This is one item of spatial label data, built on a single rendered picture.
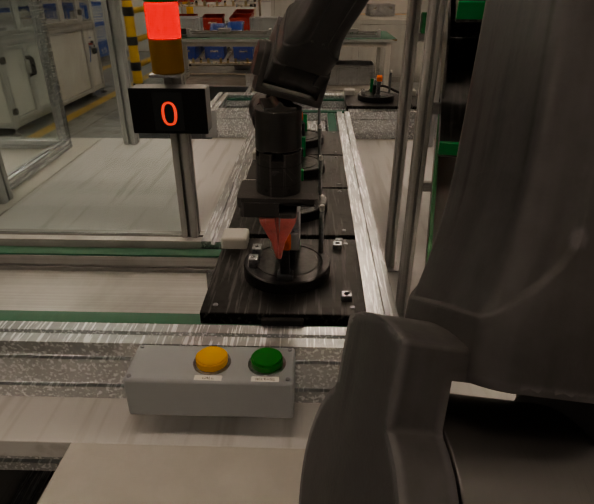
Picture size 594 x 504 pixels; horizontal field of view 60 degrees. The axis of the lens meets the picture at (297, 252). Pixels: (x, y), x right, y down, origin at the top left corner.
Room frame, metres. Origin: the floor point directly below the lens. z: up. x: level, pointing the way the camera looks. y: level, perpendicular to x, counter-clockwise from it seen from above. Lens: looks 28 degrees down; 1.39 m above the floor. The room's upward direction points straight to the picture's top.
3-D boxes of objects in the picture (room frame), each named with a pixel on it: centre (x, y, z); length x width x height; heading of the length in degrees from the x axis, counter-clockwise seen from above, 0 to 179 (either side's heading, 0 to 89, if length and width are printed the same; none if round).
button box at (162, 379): (0.51, 0.11, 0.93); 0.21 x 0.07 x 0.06; 88
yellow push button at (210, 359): (0.51, 0.11, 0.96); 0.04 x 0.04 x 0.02
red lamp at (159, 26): (0.84, 0.20, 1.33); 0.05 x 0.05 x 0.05
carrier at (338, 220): (0.98, 0.01, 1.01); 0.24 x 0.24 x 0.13; 88
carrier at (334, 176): (1.22, 0.00, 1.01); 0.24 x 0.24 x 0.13; 88
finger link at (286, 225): (0.62, 0.04, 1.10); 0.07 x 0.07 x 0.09; 89
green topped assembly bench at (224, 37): (6.21, 0.20, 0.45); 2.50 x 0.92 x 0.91; 88
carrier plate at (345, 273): (0.72, 0.02, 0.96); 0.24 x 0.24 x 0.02; 88
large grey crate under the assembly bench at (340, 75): (6.28, -0.59, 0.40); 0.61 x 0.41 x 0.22; 86
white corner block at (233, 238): (0.82, 0.11, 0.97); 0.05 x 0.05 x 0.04; 88
